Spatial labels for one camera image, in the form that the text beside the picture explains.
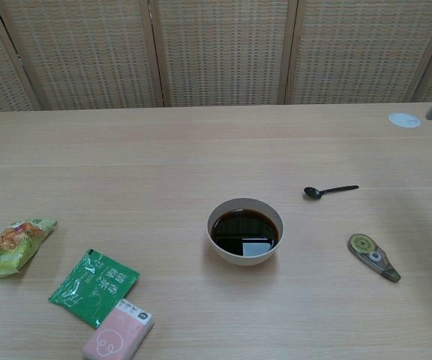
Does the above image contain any black plastic spoon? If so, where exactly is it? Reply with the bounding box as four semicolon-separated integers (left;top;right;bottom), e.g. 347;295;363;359
303;184;360;200

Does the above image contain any white bowl of dark liquid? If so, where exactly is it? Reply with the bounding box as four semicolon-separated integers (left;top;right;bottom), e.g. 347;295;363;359
206;197;285;268

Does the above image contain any white round table cap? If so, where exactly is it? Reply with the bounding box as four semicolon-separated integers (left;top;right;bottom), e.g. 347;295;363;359
388;112;422;129

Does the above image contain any green correction tape dispenser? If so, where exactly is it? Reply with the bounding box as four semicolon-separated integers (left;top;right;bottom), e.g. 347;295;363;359
346;232;402;283

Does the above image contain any woven folding screen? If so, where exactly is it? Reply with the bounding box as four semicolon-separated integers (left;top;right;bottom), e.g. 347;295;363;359
0;0;432;118

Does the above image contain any green tea sachet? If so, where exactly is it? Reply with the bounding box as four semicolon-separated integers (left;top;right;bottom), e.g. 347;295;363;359
47;248;141;330

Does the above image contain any pink tissue pack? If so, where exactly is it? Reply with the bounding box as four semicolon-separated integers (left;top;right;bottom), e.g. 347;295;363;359
81;298;155;360

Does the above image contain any green snack bag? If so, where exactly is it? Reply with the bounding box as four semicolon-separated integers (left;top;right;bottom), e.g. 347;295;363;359
0;217;59;279

